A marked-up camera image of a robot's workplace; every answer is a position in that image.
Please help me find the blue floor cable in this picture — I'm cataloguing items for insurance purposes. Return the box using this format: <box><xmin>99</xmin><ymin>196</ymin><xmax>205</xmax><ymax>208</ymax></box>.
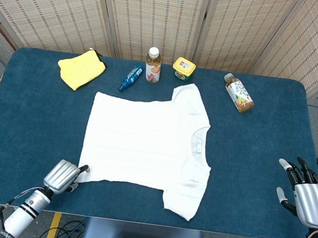
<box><xmin>59</xmin><ymin>217</ymin><xmax>89</xmax><ymax>238</ymax></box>

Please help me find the blue plastic bottle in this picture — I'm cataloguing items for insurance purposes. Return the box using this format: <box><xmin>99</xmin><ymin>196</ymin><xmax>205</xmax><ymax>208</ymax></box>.
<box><xmin>118</xmin><ymin>63</ymin><xmax>144</xmax><ymax>95</ymax></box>

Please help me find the tea bottle with green label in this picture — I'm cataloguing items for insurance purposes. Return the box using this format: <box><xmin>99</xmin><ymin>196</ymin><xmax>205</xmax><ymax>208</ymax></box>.
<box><xmin>219</xmin><ymin>72</ymin><xmax>258</xmax><ymax>115</ymax></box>

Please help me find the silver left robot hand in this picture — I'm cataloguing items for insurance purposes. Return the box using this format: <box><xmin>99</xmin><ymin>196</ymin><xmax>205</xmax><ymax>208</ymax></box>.
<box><xmin>41</xmin><ymin>156</ymin><xmax>91</xmax><ymax>198</ymax></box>

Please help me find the left arm wrist cable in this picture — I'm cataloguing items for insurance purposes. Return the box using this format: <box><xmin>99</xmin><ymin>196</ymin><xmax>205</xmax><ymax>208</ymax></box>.
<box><xmin>0</xmin><ymin>182</ymin><xmax>47</xmax><ymax>235</ymax></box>

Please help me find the green container with yellow lid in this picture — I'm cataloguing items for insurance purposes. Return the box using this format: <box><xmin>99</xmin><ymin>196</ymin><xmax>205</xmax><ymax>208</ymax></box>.
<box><xmin>171</xmin><ymin>56</ymin><xmax>198</xmax><ymax>83</ymax></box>

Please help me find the white T-shirt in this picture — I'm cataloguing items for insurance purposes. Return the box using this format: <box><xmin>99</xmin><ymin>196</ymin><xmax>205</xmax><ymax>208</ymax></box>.
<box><xmin>73</xmin><ymin>70</ymin><xmax>222</xmax><ymax>224</ymax></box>

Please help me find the black floor cable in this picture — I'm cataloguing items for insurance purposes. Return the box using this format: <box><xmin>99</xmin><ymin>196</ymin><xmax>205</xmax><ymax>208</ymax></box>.
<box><xmin>36</xmin><ymin>216</ymin><xmax>86</xmax><ymax>238</ymax></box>

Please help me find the tea bottle with peach label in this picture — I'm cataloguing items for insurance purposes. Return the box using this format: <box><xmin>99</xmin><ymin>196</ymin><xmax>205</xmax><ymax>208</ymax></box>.
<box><xmin>143</xmin><ymin>46</ymin><xmax>165</xmax><ymax>85</ymax></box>

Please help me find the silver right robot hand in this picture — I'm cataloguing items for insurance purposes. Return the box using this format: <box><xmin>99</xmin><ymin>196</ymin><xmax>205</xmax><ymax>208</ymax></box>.
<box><xmin>270</xmin><ymin>154</ymin><xmax>318</xmax><ymax>230</ymax></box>

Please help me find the blue carpet table cover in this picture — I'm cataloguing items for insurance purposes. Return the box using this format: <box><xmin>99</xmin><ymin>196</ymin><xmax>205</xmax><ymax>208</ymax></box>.
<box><xmin>0</xmin><ymin>43</ymin><xmax>318</xmax><ymax>238</ymax></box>

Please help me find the yellow cloth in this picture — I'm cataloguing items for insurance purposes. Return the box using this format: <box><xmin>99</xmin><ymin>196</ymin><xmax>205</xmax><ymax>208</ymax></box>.
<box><xmin>54</xmin><ymin>45</ymin><xmax>109</xmax><ymax>95</ymax></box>

